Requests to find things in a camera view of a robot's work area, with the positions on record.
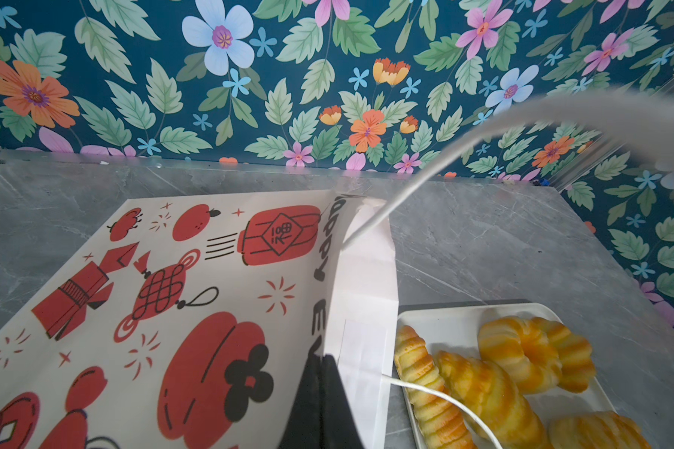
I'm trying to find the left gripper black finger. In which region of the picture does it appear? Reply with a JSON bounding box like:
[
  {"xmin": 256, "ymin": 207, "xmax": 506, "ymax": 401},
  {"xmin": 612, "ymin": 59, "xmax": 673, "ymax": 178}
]
[{"xmin": 278, "ymin": 355, "xmax": 363, "ymax": 449}]

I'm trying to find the long ridged horn bread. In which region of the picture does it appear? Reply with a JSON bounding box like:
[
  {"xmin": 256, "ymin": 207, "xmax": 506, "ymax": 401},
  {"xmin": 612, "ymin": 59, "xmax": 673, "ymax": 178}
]
[{"xmin": 394, "ymin": 326, "xmax": 476, "ymax": 448}]

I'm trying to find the red white paper bag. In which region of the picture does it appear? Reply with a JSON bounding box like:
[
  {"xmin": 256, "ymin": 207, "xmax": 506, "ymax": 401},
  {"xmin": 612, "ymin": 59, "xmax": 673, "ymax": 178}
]
[{"xmin": 0, "ymin": 92, "xmax": 674, "ymax": 449}]

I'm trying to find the striped yellow bread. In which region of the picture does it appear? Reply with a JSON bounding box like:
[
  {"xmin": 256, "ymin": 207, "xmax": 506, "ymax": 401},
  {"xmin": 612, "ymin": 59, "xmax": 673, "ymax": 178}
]
[{"xmin": 435, "ymin": 351, "xmax": 552, "ymax": 448}]

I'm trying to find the round yellow fluted bread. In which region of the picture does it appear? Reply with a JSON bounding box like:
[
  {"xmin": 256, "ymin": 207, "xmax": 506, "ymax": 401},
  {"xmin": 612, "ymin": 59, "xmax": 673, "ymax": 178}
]
[{"xmin": 477, "ymin": 316, "xmax": 562, "ymax": 395}]

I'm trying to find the pale crumbly orange bread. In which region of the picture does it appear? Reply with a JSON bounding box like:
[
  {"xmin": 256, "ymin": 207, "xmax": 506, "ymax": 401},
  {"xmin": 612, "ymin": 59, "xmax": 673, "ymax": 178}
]
[{"xmin": 548, "ymin": 412, "xmax": 651, "ymax": 449}]

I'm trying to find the white rectangular tray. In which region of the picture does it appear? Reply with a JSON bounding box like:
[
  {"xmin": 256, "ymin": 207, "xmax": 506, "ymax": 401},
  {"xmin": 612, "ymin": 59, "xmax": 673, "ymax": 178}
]
[{"xmin": 398, "ymin": 302, "xmax": 615, "ymax": 425}]

